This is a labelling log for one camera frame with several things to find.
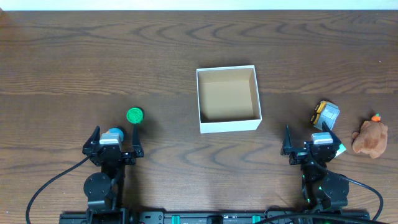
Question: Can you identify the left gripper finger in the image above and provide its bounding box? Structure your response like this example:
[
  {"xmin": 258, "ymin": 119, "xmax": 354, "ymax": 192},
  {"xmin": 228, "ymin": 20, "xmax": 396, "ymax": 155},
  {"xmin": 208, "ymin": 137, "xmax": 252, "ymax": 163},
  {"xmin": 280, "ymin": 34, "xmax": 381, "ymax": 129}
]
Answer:
[
  {"xmin": 132, "ymin": 124, "xmax": 142, "ymax": 152},
  {"xmin": 83, "ymin": 126, "xmax": 100, "ymax": 152}
]

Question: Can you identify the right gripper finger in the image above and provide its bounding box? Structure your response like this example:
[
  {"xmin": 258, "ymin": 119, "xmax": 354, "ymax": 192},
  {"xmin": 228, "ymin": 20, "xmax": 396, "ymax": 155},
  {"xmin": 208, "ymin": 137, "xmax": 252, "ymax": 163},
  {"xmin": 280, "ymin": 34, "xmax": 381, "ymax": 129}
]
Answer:
[
  {"xmin": 322, "ymin": 121, "xmax": 341, "ymax": 149},
  {"xmin": 281, "ymin": 125, "xmax": 292, "ymax": 154}
]

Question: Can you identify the colourful puzzle cube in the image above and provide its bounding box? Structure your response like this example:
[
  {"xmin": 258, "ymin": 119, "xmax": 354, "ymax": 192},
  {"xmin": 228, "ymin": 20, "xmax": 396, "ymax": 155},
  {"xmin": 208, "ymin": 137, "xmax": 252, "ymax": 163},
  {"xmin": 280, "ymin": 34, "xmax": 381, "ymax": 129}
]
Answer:
[{"xmin": 335, "ymin": 144, "xmax": 346, "ymax": 157}]

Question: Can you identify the yellow grey toy truck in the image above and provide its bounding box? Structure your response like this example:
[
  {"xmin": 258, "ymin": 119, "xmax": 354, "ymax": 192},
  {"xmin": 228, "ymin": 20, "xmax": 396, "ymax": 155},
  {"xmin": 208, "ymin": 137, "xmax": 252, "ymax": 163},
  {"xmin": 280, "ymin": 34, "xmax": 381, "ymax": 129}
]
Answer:
[{"xmin": 311, "ymin": 101, "xmax": 340, "ymax": 130}]

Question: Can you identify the brown plush bear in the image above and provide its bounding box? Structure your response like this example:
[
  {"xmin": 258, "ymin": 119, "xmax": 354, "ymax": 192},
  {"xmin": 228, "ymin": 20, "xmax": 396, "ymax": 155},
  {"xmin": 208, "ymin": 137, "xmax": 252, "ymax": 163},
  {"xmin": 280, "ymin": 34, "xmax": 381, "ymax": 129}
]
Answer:
[{"xmin": 352, "ymin": 113, "xmax": 388, "ymax": 159}]

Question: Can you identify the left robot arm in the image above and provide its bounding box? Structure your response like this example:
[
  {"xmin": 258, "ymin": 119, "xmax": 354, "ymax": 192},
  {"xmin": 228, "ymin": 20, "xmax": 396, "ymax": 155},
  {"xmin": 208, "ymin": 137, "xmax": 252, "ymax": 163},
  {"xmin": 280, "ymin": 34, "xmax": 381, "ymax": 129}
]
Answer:
[{"xmin": 82, "ymin": 124, "xmax": 144, "ymax": 221}]

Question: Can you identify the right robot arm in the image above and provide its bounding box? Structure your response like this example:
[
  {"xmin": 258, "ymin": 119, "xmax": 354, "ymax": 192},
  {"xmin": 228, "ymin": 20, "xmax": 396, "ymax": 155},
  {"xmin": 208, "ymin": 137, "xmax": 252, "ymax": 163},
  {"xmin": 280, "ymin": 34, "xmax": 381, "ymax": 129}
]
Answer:
[{"xmin": 280, "ymin": 123, "xmax": 349, "ymax": 212}]

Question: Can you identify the orange blue duck toy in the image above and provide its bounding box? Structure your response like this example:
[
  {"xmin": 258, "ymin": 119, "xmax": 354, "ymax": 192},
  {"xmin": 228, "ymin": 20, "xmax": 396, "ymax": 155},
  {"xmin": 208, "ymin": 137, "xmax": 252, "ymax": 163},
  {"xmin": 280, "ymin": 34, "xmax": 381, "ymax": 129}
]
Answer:
[{"xmin": 106, "ymin": 127, "xmax": 124, "ymax": 142}]

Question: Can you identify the green round disc toy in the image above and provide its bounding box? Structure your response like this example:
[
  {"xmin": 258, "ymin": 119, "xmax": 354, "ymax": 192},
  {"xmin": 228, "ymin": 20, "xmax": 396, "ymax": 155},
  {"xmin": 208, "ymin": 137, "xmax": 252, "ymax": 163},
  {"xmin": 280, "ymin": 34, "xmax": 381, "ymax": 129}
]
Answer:
[{"xmin": 126, "ymin": 107, "xmax": 144, "ymax": 124}]

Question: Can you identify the white cardboard box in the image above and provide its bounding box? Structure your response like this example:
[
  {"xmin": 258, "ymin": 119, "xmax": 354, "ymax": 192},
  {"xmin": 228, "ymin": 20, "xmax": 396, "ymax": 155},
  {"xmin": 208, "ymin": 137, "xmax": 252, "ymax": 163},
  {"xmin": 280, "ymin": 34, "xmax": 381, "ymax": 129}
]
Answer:
[{"xmin": 196, "ymin": 65, "xmax": 262, "ymax": 134}]

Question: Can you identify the left black cable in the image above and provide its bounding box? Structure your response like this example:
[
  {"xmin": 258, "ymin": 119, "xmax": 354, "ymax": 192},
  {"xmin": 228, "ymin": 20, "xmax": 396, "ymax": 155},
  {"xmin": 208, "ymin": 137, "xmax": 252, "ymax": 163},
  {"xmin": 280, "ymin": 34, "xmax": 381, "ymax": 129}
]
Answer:
[{"xmin": 25, "ymin": 155, "xmax": 91, "ymax": 224}]

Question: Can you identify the black cable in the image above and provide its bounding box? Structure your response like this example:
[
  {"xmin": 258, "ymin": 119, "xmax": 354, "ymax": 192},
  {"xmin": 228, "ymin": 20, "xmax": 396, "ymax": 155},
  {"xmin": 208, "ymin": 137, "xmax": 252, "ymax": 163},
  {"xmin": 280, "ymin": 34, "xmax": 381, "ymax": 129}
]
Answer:
[
  {"xmin": 313, "ymin": 160, "xmax": 384, "ymax": 222},
  {"xmin": 25, "ymin": 155, "xmax": 91, "ymax": 224}
]

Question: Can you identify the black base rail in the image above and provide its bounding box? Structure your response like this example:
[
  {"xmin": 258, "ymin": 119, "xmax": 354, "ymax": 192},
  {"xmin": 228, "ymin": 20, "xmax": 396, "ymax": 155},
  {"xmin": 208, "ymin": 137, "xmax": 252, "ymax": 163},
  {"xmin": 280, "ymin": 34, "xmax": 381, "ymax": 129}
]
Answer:
[{"xmin": 58, "ymin": 207, "xmax": 371, "ymax": 224}]

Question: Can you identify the right black cable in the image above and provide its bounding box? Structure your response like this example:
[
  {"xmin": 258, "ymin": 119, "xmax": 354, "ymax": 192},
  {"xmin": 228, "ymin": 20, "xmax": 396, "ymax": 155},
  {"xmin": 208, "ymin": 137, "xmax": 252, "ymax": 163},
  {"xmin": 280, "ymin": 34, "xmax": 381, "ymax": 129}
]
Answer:
[{"xmin": 313, "ymin": 160, "xmax": 384, "ymax": 222}]

